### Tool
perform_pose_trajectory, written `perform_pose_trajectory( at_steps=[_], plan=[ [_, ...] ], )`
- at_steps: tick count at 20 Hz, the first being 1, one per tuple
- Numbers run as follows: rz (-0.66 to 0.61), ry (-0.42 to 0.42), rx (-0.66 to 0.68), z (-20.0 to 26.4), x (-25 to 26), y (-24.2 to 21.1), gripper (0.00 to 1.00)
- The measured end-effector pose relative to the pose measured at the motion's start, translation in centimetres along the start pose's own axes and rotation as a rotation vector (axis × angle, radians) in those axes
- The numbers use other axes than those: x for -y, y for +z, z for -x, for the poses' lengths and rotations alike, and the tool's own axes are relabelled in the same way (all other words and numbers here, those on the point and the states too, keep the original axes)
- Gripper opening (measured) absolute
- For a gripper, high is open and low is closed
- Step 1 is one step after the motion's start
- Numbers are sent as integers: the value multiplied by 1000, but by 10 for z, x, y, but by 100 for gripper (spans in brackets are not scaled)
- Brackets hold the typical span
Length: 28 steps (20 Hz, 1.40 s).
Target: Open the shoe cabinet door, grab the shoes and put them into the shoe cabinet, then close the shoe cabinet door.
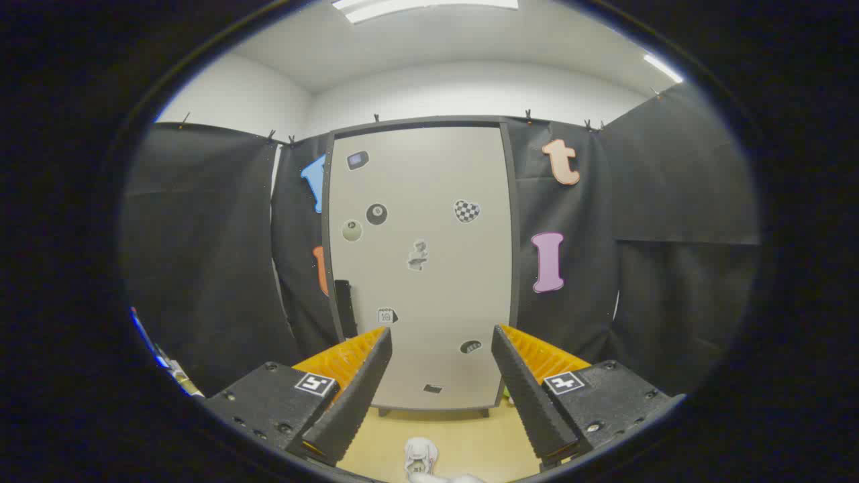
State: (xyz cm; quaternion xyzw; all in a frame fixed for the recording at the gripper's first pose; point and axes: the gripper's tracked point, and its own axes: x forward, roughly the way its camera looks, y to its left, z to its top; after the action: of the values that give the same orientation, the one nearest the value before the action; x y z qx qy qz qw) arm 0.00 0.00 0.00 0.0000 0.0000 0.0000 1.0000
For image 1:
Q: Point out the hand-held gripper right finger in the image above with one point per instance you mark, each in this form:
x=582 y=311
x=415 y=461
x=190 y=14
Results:
x=530 y=396

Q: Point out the narrow ceiling light strip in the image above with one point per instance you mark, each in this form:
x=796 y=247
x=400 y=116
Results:
x=663 y=68

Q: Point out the light grey shoe cabinet door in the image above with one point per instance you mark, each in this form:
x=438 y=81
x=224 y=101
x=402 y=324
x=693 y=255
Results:
x=429 y=201

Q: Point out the white shoe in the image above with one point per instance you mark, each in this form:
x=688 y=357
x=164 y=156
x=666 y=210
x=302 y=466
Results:
x=421 y=456

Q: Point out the wide ceiling light panel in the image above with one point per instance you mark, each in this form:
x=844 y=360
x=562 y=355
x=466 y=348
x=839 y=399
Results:
x=423 y=7

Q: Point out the grey shoe cabinet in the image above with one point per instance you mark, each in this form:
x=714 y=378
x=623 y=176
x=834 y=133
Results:
x=325 y=268

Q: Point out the black backdrop cloth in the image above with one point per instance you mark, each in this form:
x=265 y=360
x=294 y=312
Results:
x=201 y=255

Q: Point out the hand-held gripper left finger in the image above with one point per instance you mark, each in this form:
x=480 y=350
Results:
x=352 y=396

